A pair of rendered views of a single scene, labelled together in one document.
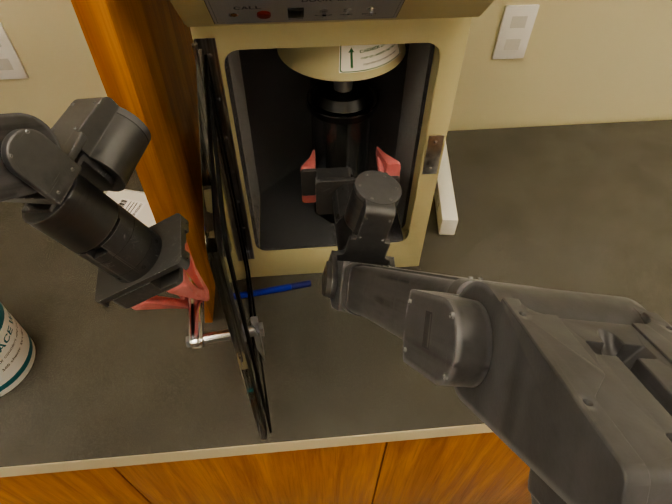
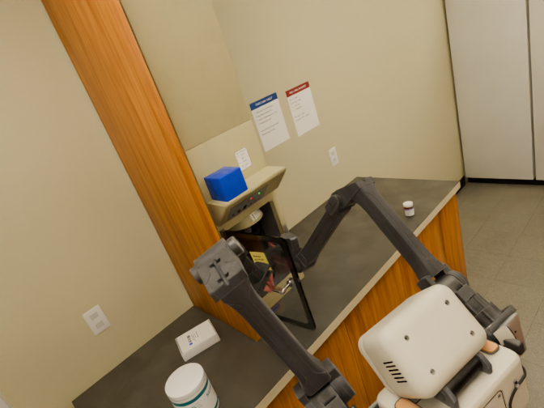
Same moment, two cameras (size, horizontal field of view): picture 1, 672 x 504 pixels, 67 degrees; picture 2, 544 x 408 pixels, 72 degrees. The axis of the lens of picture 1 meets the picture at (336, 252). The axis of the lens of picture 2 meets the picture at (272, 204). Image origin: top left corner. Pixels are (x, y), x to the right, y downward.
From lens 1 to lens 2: 96 cm
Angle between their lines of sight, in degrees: 37
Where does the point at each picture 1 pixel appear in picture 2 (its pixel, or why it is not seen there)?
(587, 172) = not seen: hidden behind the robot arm
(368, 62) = (257, 215)
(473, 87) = not seen: hidden behind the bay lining
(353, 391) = (323, 312)
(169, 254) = (264, 266)
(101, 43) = (214, 235)
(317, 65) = (246, 223)
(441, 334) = (333, 201)
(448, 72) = (277, 206)
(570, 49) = (286, 197)
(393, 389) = (333, 302)
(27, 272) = not seen: hidden behind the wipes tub
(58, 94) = (124, 325)
